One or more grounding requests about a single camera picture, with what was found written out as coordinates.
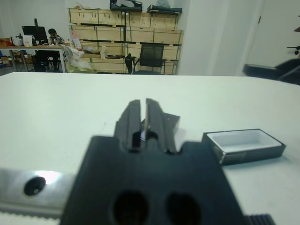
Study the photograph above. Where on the black box lid with print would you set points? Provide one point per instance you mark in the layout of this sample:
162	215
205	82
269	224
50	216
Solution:
173	122

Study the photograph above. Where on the brown cardboard box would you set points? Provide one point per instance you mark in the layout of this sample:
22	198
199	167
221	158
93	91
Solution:
5	42

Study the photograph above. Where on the seated person at desk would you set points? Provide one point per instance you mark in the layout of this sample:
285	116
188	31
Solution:
55	37

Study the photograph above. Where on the flat black case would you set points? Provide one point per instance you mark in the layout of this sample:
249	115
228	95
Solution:
164	9

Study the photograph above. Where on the white carton with red print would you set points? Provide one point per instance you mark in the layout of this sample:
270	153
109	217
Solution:
28	40

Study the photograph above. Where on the black computer tower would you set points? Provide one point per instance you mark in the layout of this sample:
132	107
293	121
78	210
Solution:
42	61

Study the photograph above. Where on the white plastic bag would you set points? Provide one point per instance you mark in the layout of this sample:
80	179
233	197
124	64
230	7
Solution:
75	55

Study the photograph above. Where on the wooden crate stack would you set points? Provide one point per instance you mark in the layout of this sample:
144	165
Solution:
105	32

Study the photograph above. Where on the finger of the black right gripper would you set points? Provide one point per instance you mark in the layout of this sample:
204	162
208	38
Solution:
290	68

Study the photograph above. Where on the white frame wooden desk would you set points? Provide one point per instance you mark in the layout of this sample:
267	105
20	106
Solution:
30	47

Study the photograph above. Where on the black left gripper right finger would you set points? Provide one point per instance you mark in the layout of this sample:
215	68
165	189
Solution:
157	122

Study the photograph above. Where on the black mesh office chair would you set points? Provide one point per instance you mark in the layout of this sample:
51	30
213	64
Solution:
152	54

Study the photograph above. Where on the black computer monitor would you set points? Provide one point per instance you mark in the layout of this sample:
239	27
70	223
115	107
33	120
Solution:
34	34

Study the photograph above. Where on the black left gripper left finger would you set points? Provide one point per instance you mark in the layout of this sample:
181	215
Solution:
129	126

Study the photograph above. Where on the black box base white insert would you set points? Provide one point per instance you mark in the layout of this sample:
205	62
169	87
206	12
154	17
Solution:
246	157

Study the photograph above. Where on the yellow-green plastic bag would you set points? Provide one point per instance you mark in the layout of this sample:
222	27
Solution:
79	69

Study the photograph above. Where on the pink white carton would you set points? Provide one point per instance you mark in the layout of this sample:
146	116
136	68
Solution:
76	41

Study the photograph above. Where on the black case with white pad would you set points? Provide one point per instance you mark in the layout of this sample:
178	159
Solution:
126	5

